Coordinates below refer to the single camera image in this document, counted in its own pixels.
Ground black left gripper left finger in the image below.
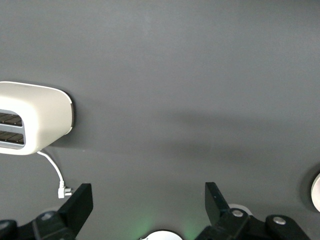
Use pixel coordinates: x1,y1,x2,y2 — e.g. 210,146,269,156
32,183,94,240

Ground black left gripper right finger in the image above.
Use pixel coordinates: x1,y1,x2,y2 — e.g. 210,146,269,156
194,182,251,240

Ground cream round plate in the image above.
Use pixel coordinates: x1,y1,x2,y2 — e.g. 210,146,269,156
310,172,320,213

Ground white toaster cable with plug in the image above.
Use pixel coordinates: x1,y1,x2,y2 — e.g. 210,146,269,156
36,150,73,200

